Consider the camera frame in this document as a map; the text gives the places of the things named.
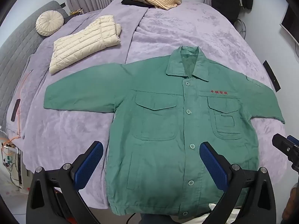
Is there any small black remote control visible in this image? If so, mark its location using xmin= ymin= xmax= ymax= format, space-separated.
xmin=11 ymin=99 xmax=21 ymax=122

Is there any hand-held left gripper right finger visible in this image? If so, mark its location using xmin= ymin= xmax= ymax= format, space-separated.
xmin=199 ymin=141 xmax=276 ymax=224

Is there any orange cable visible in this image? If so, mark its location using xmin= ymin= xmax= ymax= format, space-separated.
xmin=0 ymin=69 xmax=33 ymax=145

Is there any cream quilted down jacket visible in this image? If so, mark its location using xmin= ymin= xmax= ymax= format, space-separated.
xmin=49 ymin=15 xmax=122 ymax=75

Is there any purple plush blanket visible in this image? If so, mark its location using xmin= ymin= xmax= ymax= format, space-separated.
xmin=5 ymin=0 xmax=288 ymax=215

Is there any black clothes pile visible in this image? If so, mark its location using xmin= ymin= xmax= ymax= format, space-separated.
xmin=211 ymin=0 xmax=241 ymax=25

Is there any standing fan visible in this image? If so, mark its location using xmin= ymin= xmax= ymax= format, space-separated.
xmin=236 ymin=19 xmax=247 ymax=39

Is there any black strip on floor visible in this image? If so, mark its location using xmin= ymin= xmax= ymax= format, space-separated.
xmin=263 ymin=60 xmax=281 ymax=92

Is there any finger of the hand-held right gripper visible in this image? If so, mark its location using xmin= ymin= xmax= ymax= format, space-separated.
xmin=272 ymin=133 xmax=295 ymax=164
xmin=287 ymin=135 xmax=299 ymax=148

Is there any electronics board with wires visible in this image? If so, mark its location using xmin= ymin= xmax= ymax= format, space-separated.
xmin=0 ymin=142 xmax=24 ymax=189

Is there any wall television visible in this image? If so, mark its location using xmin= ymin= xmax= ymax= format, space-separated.
xmin=280 ymin=3 xmax=299 ymax=45

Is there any folded black garment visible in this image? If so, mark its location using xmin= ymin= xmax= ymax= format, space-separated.
xmin=121 ymin=0 xmax=153 ymax=8

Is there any white cloth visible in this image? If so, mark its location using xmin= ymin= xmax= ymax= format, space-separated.
xmin=203 ymin=203 xmax=237 ymax=224

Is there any grey quilted headboard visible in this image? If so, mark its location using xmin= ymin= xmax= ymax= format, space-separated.
xmin=0 ymin=0 xmax=70 ymax=127

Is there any round cream pleated cushion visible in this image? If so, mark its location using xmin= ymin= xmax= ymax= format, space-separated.
xmin=36 ymin=10 xmax=64 ymax=37

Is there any green button-up jacket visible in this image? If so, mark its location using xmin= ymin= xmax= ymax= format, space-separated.
xmin=44 ymin=45 xmax=286 ymax=220

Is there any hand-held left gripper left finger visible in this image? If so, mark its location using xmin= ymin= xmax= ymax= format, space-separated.
xmin=26 ymin=141 xmax=104 ymax=224

